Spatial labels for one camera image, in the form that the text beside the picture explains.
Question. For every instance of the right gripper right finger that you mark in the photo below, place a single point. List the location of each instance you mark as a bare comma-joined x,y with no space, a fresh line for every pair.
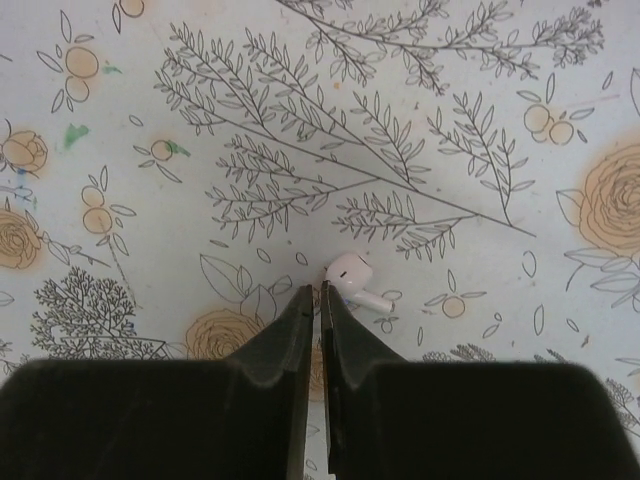
390,418

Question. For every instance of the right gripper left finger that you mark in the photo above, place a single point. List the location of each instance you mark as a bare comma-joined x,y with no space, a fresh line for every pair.
241,417

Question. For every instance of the floral table mat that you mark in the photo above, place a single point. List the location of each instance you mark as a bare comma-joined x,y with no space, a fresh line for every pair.
173,172

